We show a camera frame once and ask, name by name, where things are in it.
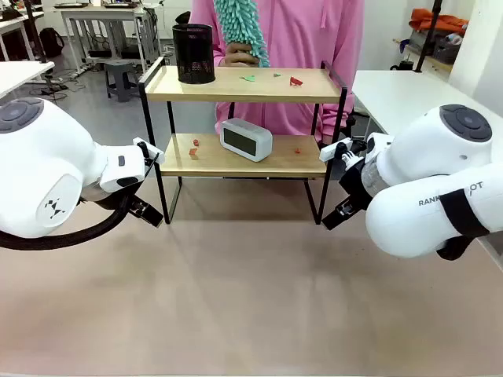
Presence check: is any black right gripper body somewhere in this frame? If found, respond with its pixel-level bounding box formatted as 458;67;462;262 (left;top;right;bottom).
338;155;379;210

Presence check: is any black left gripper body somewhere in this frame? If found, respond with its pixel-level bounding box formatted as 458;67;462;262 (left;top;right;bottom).
80;184;139;217

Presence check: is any white digital alarm clock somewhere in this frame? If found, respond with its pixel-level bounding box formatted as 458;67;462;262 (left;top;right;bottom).
218;117;274;163

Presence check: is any black mesh pen holder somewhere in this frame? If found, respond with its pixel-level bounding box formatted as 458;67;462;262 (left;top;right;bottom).
171;23;216;85

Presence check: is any teal microfibre duster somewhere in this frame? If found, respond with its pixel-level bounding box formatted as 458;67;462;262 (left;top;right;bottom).
214;0;271;68

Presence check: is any two-tier wood metal shelf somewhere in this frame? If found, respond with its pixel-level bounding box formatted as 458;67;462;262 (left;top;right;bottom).
138;56;349;225

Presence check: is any person's right hand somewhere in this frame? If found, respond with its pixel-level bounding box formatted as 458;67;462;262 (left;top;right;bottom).
224;40;259;67

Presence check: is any large white rounded table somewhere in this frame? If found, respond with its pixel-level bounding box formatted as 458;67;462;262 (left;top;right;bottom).
351;69;503;138

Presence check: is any grey plastic stool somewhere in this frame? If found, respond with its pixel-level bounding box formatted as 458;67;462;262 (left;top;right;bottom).
104;59;141;103

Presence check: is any white table with legs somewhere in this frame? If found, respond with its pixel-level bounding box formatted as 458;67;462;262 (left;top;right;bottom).
0;60;55;100

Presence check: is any grey storage basket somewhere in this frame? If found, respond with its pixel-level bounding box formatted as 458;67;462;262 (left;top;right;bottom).
433;35;463;64

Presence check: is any person in pink hoodie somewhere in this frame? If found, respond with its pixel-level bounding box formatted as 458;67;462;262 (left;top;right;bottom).
188;0;365;145

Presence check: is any black stand pole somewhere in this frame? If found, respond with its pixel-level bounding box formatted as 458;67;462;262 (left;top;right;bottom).
25;0;54;65
415;0;445;74

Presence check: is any black backpack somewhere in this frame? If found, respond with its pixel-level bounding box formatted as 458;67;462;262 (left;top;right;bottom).
39;27;66;59

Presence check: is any orange cloth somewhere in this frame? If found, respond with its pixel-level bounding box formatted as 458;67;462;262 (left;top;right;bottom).
408;8;471;36

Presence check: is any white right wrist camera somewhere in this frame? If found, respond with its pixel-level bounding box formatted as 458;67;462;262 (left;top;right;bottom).
318;137;369;170

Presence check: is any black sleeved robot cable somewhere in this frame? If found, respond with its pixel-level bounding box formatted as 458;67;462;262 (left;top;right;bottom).
0;192;133;252

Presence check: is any thin black floor cable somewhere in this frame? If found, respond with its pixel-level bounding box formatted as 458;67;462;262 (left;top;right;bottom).
37;69;86;98

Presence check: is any white metal frame desk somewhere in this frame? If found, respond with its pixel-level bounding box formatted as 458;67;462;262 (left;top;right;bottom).
53;2;161;75

